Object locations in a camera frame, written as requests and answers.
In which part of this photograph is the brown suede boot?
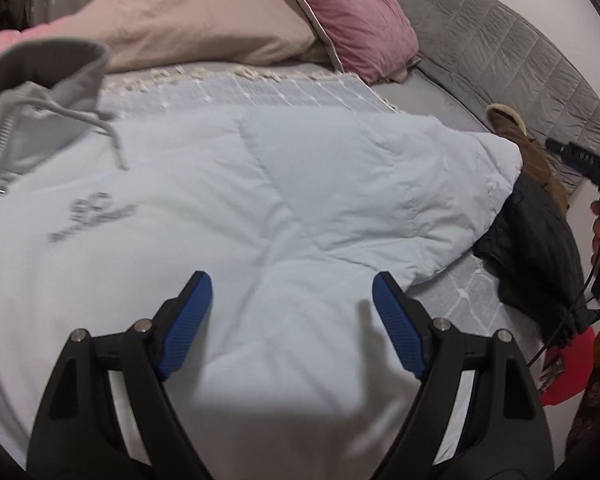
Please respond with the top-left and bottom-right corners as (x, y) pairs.
(486, 103), (568, 214)

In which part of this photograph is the black cable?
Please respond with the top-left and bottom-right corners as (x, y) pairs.
(526, 231), (600, 369)

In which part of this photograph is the red cloth item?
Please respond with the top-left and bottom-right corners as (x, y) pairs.
(538, 327), (595, 406)

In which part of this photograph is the person's right hand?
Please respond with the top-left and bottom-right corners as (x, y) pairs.
(590, 200), (600, 269)

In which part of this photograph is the light blue hooded puffer jacket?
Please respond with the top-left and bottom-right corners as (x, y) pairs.
(0, 40), (521, 479)

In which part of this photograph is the pink velvet pillow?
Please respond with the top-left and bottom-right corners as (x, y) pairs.
(297, 0), (419, 84)

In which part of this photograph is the grey quilted headboard cover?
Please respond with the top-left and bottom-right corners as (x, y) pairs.
(346, 0), (600, 196)

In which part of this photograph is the beige duvet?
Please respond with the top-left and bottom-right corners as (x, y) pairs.
(50, 0), (327, 73)

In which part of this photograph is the black garment on bed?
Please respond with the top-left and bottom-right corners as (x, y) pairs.
(472, 174), (600, 348)

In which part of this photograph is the pink fleece blanket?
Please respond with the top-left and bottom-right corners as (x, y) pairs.
(0, 24), (50, 53)

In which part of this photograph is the grey checked fringed blanket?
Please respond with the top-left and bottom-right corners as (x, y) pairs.
(99, 64), (541, 356)

